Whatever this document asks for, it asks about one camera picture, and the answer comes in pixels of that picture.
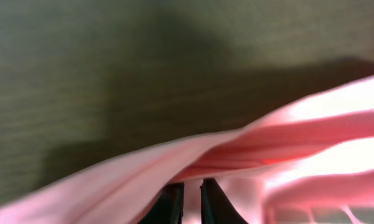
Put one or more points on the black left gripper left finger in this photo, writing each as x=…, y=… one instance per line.
x=168, y=209

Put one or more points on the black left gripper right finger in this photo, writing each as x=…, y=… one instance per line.
x=215, y=205

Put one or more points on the pink cloth garment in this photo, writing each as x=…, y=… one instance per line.
x=311, y=161

